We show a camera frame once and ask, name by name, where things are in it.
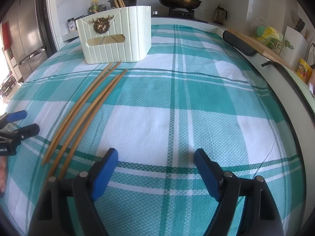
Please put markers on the dark glass french press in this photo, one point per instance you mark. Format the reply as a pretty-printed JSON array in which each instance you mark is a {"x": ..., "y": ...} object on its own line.
[{"x": 220, "y": 15}]

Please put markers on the teal plaid tablecloth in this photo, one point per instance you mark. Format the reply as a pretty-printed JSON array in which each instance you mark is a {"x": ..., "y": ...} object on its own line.
[{"x": 191, "y": 91}]

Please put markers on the cream plastic utensil holder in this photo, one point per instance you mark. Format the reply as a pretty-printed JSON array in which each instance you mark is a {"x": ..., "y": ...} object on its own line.
[{"x": 116, "y": 35}]

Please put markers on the white label spice jar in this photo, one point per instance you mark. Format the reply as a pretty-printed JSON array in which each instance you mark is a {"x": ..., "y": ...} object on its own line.
[{"x": 71, "y": 24}]

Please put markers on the black gas cooktop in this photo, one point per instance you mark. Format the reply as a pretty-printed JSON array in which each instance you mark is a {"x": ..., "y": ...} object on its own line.
[{"x": 180, "y": 14}]

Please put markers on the person left hand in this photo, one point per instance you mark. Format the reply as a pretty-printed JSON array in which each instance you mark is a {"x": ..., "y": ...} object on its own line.
[{"x": 3, "y": 173}]

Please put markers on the sauce bottles group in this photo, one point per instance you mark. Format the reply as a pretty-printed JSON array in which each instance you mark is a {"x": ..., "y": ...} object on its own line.
[{"x": 96, "y": 7}]

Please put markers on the red fire extinguisher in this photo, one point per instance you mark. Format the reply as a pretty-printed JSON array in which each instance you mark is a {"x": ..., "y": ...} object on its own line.
[{"x": 6, "y": 36}]

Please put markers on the grey double door refrigerator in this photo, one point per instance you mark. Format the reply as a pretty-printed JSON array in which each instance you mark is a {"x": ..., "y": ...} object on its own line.
[{"x": 27, "y": 44}]

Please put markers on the white knife block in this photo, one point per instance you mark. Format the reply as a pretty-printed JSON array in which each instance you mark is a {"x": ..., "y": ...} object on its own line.
[{"x": 294, "y": 48}]

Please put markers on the wooden cutting board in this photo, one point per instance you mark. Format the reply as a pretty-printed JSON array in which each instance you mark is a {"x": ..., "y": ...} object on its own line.
[{"x": 261, "y": 49}]

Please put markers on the wok with glass lid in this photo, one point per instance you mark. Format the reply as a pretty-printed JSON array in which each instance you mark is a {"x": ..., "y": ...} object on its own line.
[{"x": 181, "y": 4}]

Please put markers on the yellow snack packet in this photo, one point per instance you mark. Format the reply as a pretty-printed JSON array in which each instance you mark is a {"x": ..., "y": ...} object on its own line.
[{"x": 304, "y": 71}]

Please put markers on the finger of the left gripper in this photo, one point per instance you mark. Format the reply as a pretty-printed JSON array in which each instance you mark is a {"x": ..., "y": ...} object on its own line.
[{"x": 12, "y": 117}]

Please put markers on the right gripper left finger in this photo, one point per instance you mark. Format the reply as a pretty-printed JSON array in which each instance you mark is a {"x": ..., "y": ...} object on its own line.
[{"x": 51, "y": 215}]

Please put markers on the black clay pot orange lid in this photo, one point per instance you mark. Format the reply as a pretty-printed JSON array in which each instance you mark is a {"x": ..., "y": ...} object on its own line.
[{"x": 127, "y": 3}]

